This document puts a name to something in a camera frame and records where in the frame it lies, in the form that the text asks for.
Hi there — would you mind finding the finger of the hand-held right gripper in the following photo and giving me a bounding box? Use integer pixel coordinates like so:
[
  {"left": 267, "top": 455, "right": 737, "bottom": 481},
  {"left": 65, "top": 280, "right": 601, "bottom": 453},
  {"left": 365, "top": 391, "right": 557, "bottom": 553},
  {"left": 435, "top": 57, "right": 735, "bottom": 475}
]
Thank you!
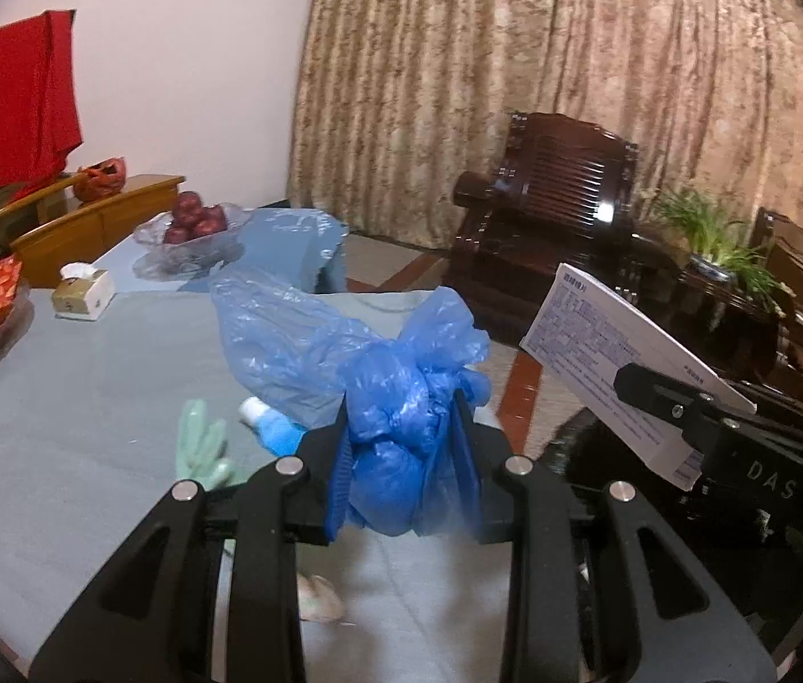
[{"left": 610, "top": 362, "right": 731, "bottom": 443}]

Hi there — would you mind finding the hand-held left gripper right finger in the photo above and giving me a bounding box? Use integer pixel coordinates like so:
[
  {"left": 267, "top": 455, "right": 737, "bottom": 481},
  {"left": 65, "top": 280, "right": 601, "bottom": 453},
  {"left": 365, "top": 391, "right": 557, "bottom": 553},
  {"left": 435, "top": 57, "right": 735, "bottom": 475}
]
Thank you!
[{"left": 450, "top": 390, "right": 779, "bottom": 683}]

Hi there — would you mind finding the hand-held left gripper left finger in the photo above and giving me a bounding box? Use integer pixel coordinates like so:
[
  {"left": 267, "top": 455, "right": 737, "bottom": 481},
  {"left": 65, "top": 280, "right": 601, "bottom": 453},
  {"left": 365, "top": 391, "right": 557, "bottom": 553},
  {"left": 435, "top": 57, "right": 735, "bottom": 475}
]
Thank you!
[{"left": 30, "top": 404, "right": 358, "bottom": 683}]

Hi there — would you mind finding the white cardboard box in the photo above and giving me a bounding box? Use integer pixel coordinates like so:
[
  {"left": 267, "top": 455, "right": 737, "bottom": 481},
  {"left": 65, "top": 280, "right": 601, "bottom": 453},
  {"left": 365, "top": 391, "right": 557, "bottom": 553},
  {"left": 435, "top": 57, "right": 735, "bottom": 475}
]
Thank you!
[{"left": 518, "top": 262, "right": 759, "bottom": 492}]

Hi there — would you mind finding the blue plastic bag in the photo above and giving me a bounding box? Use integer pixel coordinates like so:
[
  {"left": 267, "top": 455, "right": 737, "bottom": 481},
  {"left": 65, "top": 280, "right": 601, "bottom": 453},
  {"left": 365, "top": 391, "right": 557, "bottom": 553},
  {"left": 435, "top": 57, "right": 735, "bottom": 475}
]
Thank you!
[{"left": 209, "top": 266, "right": 492, "bottom": 539}]

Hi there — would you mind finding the small blue bottle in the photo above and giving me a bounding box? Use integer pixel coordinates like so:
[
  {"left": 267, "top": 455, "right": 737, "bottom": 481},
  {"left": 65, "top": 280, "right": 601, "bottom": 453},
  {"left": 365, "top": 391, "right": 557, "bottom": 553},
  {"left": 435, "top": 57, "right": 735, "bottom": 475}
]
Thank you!
[{"left": 238, "top": 398, "right": 307, "bottom": 458}]

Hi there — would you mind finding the dark wooden side table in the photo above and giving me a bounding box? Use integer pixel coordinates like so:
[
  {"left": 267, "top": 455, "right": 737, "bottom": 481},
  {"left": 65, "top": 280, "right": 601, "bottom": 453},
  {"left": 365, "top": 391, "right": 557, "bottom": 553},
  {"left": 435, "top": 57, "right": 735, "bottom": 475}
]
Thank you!
[{"left": 635, "top": 226, "right": 803, "bottom": 400}]

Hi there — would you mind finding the pale foam fruit net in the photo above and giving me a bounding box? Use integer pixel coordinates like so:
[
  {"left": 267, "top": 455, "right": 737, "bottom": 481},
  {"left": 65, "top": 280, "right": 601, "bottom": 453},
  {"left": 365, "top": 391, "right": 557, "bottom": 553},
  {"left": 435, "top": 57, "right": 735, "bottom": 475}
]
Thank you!
[{"left": 299, "top": 572, "right": 347, "bottom": 622}]

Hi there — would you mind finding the green foam fruit net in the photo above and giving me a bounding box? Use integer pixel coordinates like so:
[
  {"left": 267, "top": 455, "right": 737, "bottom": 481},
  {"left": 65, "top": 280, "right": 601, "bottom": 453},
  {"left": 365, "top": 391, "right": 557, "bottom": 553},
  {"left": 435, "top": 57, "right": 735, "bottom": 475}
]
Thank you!
[{"left": 174, "top": 398, "right": 236, "bottom": 491}]

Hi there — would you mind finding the potted green plant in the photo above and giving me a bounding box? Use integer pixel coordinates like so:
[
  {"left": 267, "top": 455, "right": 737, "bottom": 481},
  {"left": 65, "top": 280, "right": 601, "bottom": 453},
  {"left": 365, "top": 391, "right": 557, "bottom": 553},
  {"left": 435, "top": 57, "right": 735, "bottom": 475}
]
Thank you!
[{"left": 646, "top": 187, "right": 788, "bottom": 308}]

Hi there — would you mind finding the dark wooden armchair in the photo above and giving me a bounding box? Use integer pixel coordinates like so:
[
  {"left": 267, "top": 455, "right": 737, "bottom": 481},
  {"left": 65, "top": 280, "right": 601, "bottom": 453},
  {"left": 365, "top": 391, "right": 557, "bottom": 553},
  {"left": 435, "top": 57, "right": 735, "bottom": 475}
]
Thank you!
[
  {"left": 748, "top": 207, "right": 803, "bottom": 344},
  {"left": 446, "top": 111, "right": 642, "bottom": 294}
]

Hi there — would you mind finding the blue tablecloth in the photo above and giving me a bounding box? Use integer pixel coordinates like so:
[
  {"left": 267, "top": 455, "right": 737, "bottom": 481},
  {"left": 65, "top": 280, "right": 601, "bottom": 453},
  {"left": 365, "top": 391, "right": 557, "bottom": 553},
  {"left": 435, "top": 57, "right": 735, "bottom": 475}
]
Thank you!
[{"left": 97, "top": 207, "right": 350, "bottom": 295}]

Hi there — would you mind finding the glass fruit bowl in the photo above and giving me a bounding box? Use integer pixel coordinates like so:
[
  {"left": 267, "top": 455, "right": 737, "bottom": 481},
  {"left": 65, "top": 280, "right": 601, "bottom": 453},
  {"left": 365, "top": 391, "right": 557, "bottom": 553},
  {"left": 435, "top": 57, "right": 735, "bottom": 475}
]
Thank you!
[{"left": 131, "top": 202, "right": 250, "bottom": 280}]

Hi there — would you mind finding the white tissue box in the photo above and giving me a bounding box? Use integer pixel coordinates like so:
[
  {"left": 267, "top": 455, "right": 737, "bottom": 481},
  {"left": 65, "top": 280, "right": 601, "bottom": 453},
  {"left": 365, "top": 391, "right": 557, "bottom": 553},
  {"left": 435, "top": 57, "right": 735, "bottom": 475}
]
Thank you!
[{"left": 50, "top": 262, "right": 117, "bottom": 323}]

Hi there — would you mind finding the wooden cabinet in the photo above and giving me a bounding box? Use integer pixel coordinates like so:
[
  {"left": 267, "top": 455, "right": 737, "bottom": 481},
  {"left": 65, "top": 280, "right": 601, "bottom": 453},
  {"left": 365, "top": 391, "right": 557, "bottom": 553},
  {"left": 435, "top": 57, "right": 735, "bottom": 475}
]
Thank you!
[{"left": 0, "top": 174, "right": 186, "bottom": 290}]

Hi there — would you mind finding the red basket on cabinet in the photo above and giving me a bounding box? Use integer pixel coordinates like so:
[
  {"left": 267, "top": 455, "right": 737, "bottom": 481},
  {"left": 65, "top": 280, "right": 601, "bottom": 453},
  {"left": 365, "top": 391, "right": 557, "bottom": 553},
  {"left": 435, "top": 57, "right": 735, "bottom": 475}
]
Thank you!
[{"left": 73, "top": 157, "right": 127, "bottom": 201}]

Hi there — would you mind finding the beige patterned curtain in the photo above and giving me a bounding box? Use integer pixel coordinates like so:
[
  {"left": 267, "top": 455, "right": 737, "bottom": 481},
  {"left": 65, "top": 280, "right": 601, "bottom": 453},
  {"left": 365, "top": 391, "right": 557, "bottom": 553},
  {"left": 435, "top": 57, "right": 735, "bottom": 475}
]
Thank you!
[{"left": 286, "top": 0, "right": 803, "bottom": 287}]

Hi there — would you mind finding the red cloth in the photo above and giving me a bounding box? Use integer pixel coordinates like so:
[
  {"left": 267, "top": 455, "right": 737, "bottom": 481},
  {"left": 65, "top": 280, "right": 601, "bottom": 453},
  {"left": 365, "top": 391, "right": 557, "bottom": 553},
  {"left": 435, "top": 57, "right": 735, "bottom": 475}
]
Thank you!
[{"left": 0, "top": 9, "right": 84, "bottom": 200}]

